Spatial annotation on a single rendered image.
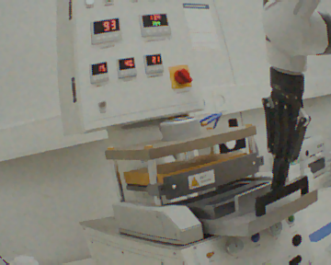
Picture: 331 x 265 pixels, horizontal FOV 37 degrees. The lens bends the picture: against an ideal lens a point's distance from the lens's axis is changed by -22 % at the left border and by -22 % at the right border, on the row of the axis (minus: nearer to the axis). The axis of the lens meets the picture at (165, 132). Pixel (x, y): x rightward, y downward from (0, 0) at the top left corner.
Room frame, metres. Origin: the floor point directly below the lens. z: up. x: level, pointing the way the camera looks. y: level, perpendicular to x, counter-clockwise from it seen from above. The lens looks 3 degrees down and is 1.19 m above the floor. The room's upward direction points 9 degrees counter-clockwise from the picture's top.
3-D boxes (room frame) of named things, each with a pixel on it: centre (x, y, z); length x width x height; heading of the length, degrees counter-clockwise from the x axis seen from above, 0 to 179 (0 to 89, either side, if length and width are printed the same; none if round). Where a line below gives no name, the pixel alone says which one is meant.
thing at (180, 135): (1.32, -0.03, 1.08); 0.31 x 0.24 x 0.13; 122
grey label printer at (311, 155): (2.21, -0.53, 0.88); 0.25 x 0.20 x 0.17; 36
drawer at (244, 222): (1.13, -0.13, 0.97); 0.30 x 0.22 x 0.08; 32
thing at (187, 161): (1.28, -0.04, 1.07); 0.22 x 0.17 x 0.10; 122
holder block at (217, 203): (1.17, -0.10, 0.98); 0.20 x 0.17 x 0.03; 122
